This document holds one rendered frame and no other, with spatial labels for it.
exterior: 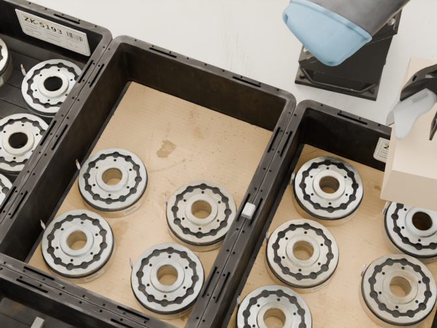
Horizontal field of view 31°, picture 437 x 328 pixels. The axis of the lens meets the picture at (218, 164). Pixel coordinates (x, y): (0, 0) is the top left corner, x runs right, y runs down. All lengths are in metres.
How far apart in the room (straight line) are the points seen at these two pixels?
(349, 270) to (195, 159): 0.29
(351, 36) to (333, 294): 0.51
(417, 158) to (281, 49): 0.63
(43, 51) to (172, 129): 0.27
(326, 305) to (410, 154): 0.31
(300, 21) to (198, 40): 0.79
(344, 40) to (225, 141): 0.54
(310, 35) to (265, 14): 0.82
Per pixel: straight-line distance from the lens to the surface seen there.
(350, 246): 1.16
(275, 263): 1.11
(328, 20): 0.71
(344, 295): 1.14
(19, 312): 1.15
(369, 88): 1.44
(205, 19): 1.53
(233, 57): 1.47
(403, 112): 0.90
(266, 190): 1.08
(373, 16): 0.72
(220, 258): 1.03
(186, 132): 1.24
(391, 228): 1.15
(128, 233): 1.16
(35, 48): 1.36
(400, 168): 0.90
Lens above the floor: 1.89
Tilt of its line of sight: 62 degrees down
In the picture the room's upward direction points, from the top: straight up
